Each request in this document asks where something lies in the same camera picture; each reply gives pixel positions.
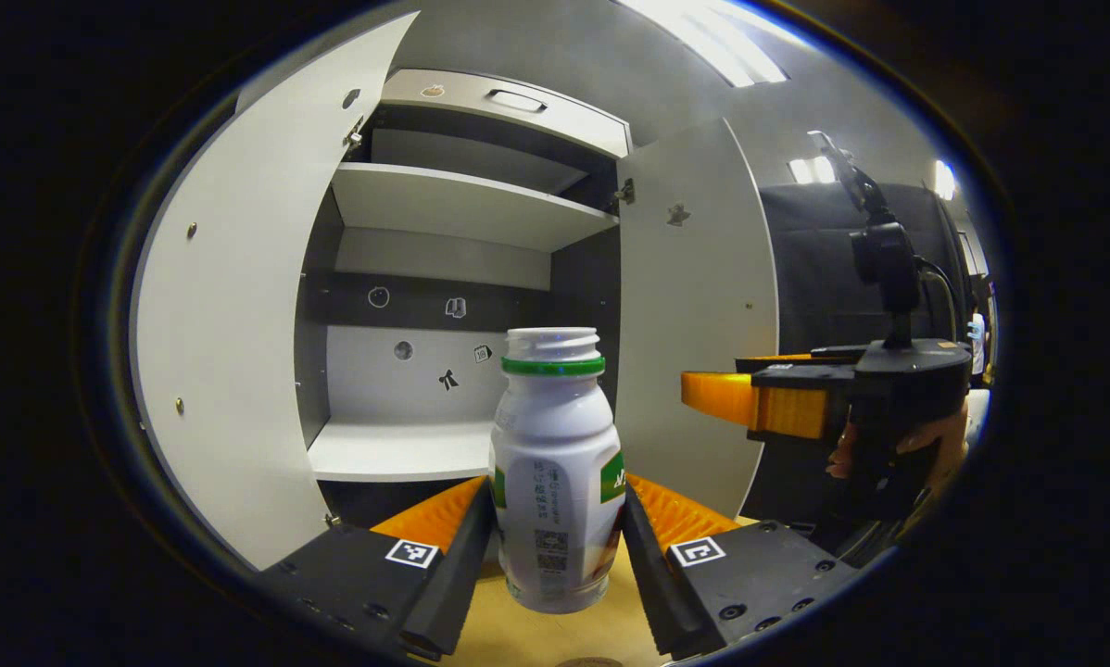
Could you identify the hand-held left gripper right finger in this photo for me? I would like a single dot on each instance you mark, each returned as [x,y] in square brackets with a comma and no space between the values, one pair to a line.
[652,574]

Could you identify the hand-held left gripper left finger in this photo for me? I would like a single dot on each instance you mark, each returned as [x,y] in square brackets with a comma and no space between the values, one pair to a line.
[448,574]

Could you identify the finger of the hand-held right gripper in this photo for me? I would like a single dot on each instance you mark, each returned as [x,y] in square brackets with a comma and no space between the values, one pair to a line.
[796,359]
[731,398]

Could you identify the white cabinet door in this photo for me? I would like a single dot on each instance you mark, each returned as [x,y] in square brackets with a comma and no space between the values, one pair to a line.
[694,306]
[231,324]

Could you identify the white plastic bottle green band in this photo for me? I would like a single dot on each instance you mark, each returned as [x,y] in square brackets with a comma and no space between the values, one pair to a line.
[555,463]

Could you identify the metal door hinge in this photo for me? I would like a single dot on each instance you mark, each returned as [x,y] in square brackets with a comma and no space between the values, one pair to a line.
[354,134]
[624,192]

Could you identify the white cabinet shelf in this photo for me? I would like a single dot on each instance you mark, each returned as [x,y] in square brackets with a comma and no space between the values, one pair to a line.
[462,204]

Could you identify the white cabinet drawer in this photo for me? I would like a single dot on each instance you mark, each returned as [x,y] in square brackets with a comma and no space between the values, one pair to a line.
[462,97]

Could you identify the black backdrop cloth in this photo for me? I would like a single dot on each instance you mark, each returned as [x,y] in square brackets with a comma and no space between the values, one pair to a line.
[814,278]

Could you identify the small ceiling light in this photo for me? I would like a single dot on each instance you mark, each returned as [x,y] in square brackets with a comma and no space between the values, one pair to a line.
[813,169]

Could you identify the long ceiling light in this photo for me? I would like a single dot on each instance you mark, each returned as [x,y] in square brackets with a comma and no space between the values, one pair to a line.
[712,37]

